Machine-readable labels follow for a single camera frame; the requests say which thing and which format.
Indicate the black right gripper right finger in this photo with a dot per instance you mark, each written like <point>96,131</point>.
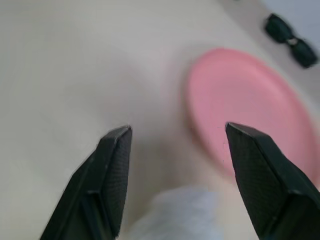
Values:
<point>270,185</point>

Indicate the pink plate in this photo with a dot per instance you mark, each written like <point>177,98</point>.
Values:
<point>240,95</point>

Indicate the black sunglasses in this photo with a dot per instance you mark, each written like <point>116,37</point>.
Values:
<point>280,27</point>

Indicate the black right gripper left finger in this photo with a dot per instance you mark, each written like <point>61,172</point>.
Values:
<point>100,190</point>

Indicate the crumpled white tissue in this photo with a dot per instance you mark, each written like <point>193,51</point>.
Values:
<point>185,215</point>

